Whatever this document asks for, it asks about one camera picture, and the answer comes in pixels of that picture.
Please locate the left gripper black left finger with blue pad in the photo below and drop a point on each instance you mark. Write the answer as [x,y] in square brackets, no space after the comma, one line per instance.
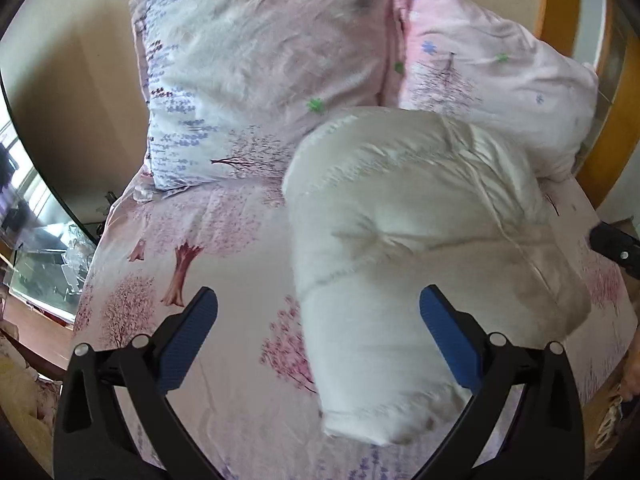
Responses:
[91,438]

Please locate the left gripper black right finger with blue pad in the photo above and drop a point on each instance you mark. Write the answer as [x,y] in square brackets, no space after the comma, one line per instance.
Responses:
[546,437]

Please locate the beige puffer jacket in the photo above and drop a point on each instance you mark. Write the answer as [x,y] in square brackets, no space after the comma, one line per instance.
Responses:
[383,203]

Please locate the yellow patterned cloth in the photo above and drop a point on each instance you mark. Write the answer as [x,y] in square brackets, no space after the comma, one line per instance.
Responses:
[29,404]

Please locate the pink floral bed sheet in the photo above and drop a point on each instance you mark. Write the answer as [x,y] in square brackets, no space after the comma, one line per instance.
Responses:
[249,400]

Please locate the glass window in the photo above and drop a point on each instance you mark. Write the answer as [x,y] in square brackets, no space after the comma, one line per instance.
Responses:
[45,251]

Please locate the right floral pillow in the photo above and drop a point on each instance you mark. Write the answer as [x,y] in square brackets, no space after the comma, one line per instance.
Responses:
[465,62]

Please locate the floral pillow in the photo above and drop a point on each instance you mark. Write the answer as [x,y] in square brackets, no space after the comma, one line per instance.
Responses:
[465,62]
[233,86]

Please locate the left floral pillow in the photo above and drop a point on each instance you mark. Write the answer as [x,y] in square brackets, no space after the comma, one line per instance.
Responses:
[233,86]

